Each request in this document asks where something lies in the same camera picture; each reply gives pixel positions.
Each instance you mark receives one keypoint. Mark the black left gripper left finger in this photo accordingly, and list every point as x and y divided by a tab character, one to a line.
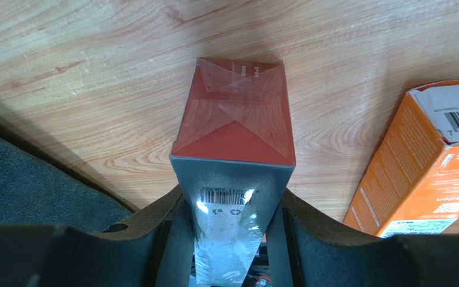
153	247

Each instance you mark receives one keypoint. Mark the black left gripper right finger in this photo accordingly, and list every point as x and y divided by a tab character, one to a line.
308	248

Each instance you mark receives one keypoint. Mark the silver red toothpaste box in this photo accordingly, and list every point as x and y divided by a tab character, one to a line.
233	157

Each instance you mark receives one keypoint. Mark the dark green pillow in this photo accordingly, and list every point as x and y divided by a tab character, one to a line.
32	191

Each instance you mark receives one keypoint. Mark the orange toothpaste box left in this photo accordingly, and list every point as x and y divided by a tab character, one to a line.
411	185

